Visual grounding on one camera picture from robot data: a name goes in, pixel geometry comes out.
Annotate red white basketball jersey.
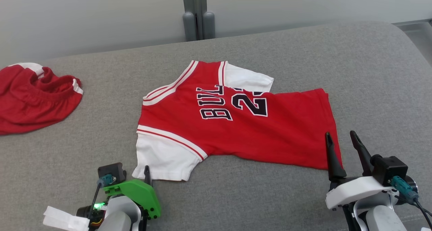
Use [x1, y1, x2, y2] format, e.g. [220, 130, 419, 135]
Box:
[132, 60, 343, 182]

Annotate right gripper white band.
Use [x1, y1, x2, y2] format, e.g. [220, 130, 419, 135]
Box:
[325, 131, 394, 210]

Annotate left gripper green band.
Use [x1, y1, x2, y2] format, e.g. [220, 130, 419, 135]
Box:
[103, 165, 162, 220]

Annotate red shorts with white stripes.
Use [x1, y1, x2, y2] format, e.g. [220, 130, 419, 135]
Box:
[0, 62, 83, 136]

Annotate grey partition post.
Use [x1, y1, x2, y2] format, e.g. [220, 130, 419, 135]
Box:
[182, 0, 216, 42]

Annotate black cable with teal plug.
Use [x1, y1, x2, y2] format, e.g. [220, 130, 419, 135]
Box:
[391, 176, 432, 229]
[88, 174, 114, 220]

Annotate white cable label tag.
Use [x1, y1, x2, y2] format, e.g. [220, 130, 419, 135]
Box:
[43, 206, 90, 231]

